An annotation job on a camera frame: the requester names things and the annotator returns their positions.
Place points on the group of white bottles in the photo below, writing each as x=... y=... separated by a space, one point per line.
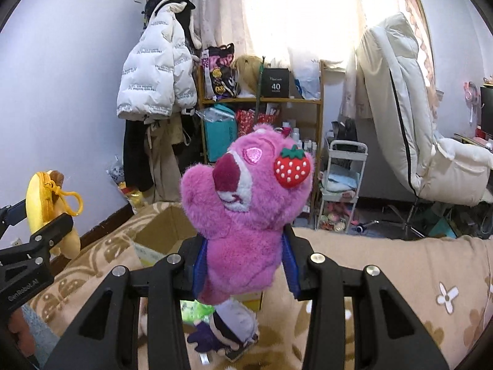
x=304 y=144

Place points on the black bag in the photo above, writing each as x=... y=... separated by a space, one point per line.
x=344 y=131

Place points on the purple plush toy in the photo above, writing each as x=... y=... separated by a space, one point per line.
x=231 y=327

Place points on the black hanging clothes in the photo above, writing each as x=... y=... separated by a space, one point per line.
x=134 y=154

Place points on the white padded chair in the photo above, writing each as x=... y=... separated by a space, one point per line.
x=408 y=123

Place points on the teal box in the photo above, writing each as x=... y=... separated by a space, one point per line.
x=219 y=135

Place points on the printed cardboard box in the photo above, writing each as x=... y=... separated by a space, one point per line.
x=161 y=227

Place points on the blonde wig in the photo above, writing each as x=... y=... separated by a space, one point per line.
x=246 y=73

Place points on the yellow banana plush pouch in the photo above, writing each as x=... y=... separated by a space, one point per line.
x=38 y=200

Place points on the light curtain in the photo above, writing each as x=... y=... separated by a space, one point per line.
x=300 y=15

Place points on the green tissue pack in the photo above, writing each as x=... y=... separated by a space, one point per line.
x=198 y=310

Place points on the white plastic bag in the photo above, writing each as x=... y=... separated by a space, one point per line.
x=308 y=81

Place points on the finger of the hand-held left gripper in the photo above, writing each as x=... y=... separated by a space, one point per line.
x=54 y=231
x=15 y=214

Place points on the beige pants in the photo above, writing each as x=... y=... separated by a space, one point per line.
x=161 y=162

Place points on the beige patterned blanket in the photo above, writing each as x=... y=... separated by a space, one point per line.
x=385 y=246

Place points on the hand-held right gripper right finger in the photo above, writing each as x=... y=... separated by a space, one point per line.
x=292 y=266

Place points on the white puffer jacket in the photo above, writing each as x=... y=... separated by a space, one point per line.
x=154 y=65

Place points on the white trolley cart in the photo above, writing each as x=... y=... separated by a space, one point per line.
x=342 y=185

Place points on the pink bear plush toy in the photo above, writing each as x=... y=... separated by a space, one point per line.
x=242 y=239

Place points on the wooden shelf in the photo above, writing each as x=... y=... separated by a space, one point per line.
x=260 y=101

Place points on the pink desk fan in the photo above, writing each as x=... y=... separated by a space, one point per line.
x=472 y=96

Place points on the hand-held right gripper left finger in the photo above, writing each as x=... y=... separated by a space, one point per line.
x=200 y=269

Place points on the black box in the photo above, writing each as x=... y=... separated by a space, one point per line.
x=275 y=83

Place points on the yellow snack bags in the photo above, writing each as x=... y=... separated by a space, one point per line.
x=131 y=192

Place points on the red patterned bag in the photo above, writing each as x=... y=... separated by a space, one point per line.
x=250 y=121

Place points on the printed tote bag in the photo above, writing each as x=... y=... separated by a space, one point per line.
x=219 y=73

